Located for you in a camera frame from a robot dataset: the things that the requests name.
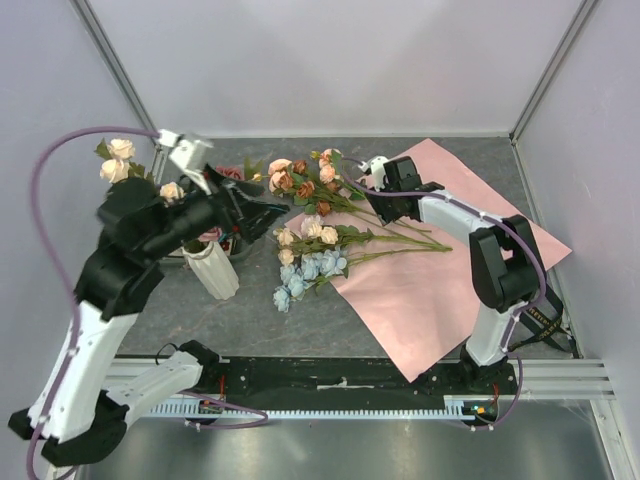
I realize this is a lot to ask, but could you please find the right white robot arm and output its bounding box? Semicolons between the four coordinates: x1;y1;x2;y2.
360;156;546;394

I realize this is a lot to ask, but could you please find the cream rose stem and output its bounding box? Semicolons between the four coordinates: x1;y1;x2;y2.
94;138;185;204

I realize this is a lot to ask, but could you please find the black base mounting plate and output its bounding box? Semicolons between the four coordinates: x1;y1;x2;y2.
191;356;517;397

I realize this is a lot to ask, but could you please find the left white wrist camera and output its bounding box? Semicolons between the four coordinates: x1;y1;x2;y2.
158;129;214;195

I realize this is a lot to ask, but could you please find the dusty pink rose stem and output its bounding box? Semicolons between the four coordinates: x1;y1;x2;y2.
199;166;245;244

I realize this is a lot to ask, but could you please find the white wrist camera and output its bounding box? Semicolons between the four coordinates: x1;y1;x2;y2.
158;129;214;195
357;156;389;191

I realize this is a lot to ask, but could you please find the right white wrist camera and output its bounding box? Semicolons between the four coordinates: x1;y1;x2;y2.
357;156;389;191

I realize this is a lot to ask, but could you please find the white ribbed ceramic vase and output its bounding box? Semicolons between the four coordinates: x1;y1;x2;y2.
182;242;239;300

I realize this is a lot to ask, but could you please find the light blue cable duct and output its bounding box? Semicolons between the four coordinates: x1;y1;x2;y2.
146;395;499;422

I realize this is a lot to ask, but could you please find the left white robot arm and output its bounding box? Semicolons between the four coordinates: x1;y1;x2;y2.
8;167;290;467

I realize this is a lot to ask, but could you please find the peach flower stem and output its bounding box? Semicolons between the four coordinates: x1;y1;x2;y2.
273;216;452;266

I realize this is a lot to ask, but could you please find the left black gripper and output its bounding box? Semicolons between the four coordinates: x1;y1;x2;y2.
140;162;290;264

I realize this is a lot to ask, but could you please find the blue hydrangea stem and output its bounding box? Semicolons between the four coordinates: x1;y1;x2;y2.
272;247;428;313

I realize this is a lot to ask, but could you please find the large peach peony stem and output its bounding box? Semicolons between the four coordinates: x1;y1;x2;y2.
243;149;364;204

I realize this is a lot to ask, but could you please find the brown orange flower stem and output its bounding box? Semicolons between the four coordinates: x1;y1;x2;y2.
267;158;431;236

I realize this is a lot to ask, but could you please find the dark green plastic tray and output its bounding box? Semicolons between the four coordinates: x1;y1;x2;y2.
124;234;259;266

